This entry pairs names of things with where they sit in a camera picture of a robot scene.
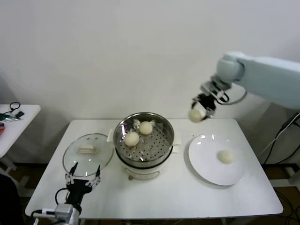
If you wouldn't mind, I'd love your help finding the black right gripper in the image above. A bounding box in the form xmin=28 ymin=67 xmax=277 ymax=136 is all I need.
xmin=191 ymin=93 xmax=217 ymax=120

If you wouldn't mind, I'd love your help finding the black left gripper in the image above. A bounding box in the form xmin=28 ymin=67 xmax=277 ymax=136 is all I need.
xmin=65 ymin=162 xmax=101 ymax=204

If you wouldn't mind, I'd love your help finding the white steamed baozi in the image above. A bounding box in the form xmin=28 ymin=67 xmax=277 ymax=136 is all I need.
xmin=124 ymin=132 xmax=140 ymax=147
xmin=139 ymin=121 xmax=153 ymax=135
xmin=188 ymin=108 xmax=204 ymax=123
xmin=217 ymin=150 xmax=235 ymax=164

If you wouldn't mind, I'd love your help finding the round glass lid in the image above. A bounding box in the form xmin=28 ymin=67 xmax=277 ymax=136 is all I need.
xmin=62 ymin=133 xmax=114 ymax=178

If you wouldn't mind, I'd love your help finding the perforated steel steamer basket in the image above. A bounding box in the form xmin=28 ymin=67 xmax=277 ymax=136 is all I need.
xmin=113 ymin=112 xmax=175 ymax=166

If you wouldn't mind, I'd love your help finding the white round plate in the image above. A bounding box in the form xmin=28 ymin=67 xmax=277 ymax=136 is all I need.
xmin=188 ymin=135 xmax=247 ymax=186

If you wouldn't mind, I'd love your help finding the black bulky object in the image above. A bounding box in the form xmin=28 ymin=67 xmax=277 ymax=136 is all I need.
xmin=0 ymin=173 xmax=25 ymax=225

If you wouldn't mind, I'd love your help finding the white folding side table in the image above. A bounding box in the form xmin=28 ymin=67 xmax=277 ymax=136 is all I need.
xmin=0 ymin=104 xmax=41 ymax=174

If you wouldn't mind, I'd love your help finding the black metal floor bar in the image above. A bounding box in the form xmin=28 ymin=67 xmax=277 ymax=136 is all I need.
xmin=262 ymin=164 xmax=300 ymax=170

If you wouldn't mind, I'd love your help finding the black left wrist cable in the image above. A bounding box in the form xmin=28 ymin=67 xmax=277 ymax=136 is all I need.
xmin=31 ymin=187 xmax=71 ymax=215

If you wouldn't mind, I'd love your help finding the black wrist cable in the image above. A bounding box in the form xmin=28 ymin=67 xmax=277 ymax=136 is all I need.
xmin=31 ymin=187 xmax=71 ymax=215
xmin=220 ymin=90 xmax=248 ymax=105

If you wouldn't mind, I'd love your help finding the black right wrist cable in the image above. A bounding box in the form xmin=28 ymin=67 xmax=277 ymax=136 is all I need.
xmin=220 ymin=90 xmax=248 ymax=105

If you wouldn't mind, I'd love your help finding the white power cable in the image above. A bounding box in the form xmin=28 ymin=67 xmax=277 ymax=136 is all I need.
xmin=257 ymin=114 xmax=300 ymax=157

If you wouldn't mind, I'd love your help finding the black power cable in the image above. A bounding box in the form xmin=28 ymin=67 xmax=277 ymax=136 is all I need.
xmin=264 ymin=121 xmax=300 ymax=165

